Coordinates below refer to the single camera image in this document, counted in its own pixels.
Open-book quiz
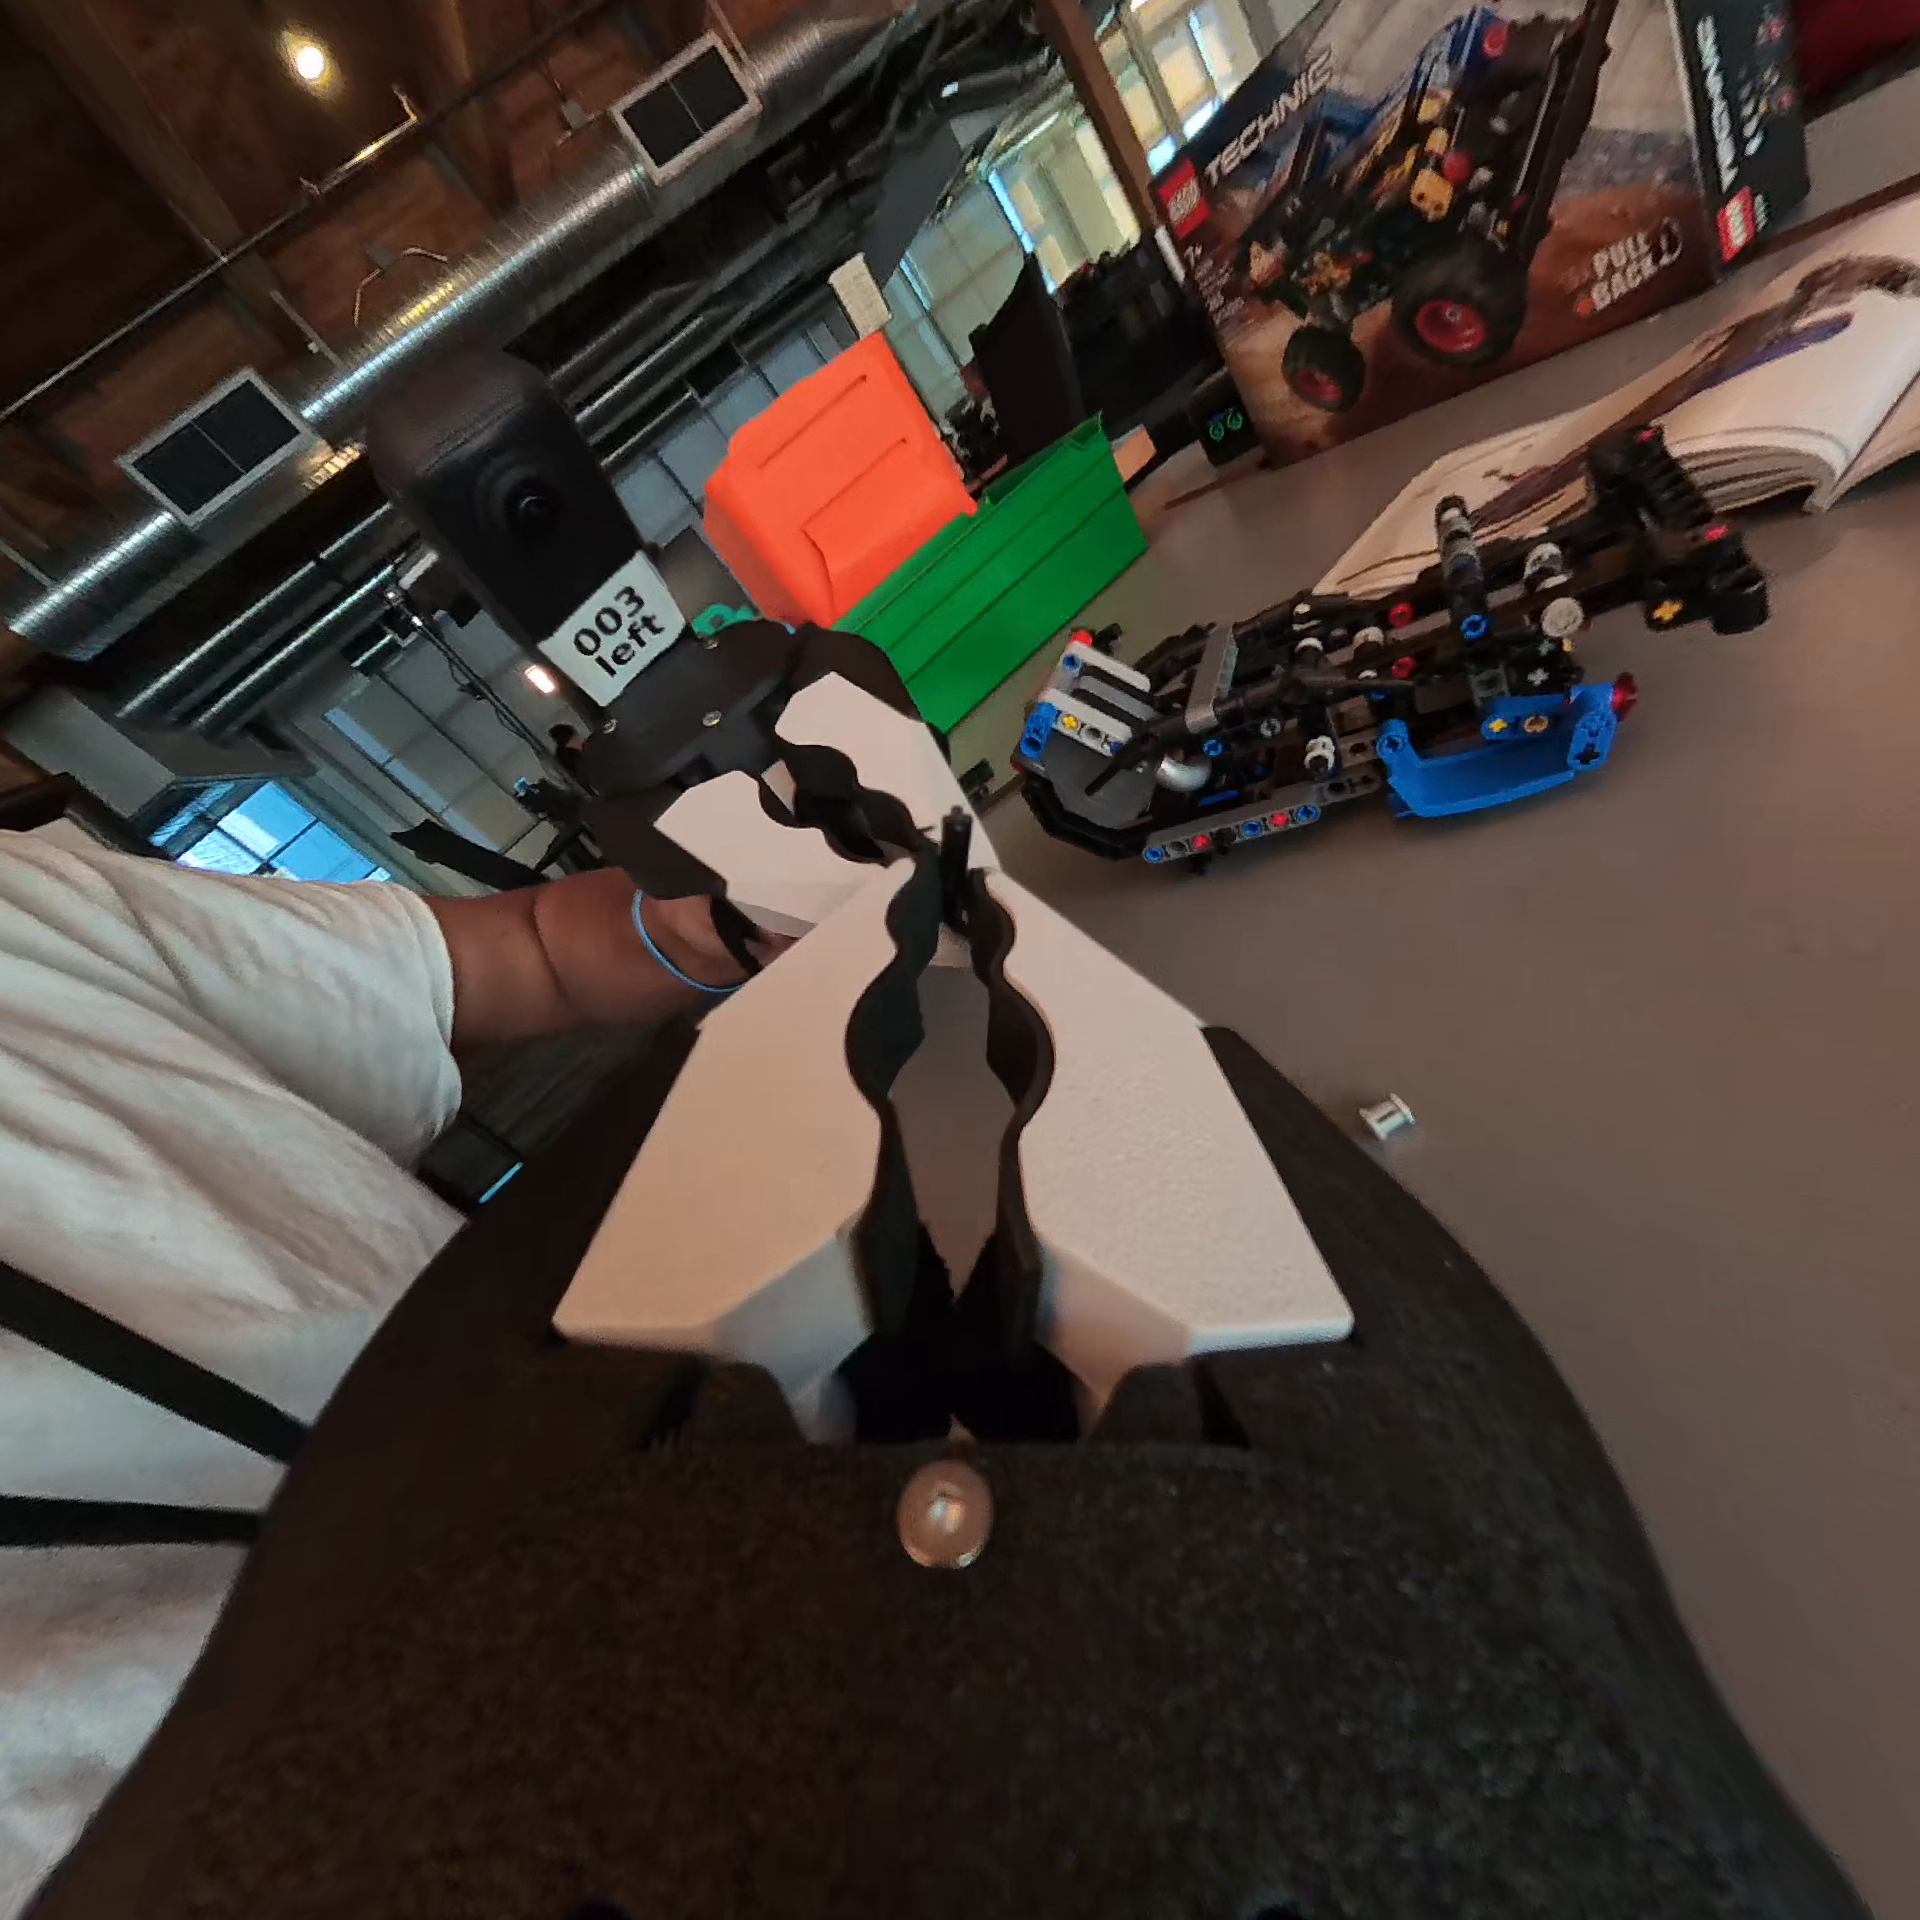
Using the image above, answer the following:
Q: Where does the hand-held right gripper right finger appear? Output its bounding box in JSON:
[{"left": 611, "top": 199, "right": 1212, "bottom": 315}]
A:
[{"left": 959, "top": 867, "right": 1356, "bottom": 1426}]

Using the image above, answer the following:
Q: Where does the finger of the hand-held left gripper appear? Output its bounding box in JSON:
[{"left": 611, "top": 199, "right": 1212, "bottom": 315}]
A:
[
  {"left": 648, "top": 773, "right": 922, "bottom": 941},
  {"left": 776, "top": 673, "right": 1002, "bottom": 875}
]

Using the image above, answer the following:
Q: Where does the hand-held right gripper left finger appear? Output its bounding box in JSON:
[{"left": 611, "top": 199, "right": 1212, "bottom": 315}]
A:
[{"left": 551, "top": 858, "right": 950, "bottom": 1444}]

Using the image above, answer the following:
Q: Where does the black and blue lego chassis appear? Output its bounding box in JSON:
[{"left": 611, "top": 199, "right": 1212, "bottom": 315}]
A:
[{"left": 1012, "top": 424, "right": 1772, "bottom": 869}]

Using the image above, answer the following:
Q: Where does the person's left forearm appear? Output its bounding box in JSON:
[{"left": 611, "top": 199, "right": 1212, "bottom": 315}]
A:
[{"left": 427, "top": 861, "right": 707, "bottom": 1045}]

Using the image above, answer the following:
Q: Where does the large lego truck box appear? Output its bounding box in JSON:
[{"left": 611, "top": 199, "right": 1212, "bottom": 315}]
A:
[{"left": 1147, "top": 0, "right": 1719, "bottom": 466}]

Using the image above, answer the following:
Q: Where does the open lego instruction booklet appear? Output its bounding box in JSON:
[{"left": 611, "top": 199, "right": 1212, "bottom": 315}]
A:
[{"left": 1312, "top": 256, "right": 1920, "bottom": 601}]

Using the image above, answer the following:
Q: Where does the narrow black lego box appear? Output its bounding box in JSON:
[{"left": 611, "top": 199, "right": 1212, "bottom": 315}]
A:
[{"left": 1663, "top": 0, "right": 1814, "bottom": 269}]

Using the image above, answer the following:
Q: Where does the person's left hand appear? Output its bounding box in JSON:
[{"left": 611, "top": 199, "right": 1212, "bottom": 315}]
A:
[{"left": 667, "top": 901, "right": 794, "bottom": 992}]

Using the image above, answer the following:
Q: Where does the blue wristband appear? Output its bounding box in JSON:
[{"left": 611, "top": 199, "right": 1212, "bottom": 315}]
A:
[{"left": 630, "top": 888, "right": 751, "bottom": 995}]

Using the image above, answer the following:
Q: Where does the green plastic bin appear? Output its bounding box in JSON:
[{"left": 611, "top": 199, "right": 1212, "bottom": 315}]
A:
[{"left": 832, "top": 416, "right": 1149, "bottom": 736}]

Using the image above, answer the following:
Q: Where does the orange plastic bin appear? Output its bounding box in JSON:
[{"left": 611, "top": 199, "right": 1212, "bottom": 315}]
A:
[{"left": 702, "top": 335, "right": 980, "bottom": 629}]

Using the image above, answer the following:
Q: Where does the small black device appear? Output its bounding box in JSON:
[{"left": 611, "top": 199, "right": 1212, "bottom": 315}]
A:
[{"left": 416, "top": 1114, "right": 528, "bottom": 1210}]

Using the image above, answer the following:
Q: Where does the white air vent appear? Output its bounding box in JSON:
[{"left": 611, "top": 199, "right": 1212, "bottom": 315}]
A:
[
  {"left": 607, "top": 37, "right": 759, "bottom": 173},
  {"left": 118, "top": 372, "right": 324, "bottom": 528}
]

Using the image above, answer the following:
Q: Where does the person's white shirt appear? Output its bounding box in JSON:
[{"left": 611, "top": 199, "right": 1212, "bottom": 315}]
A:
[{"left": 0, "top": 826, "right": 467, "bottom": 1877}]

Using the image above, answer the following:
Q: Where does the red box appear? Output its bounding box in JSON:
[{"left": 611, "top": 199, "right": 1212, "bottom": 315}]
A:
[{"left": 1791, "top": 0, "right": 1920, "bottom": 107}]

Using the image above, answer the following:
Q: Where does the silver ventilation duct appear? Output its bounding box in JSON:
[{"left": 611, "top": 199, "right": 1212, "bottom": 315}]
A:
[{"left": 0, "top": 0, "right": 1037, "bottom": 647}]

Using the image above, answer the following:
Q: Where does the black shoulder strap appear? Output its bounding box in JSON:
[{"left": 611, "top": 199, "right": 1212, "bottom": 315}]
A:
[{"left": 0, "top": 1259, "right": 308, "bottom": 1548}]

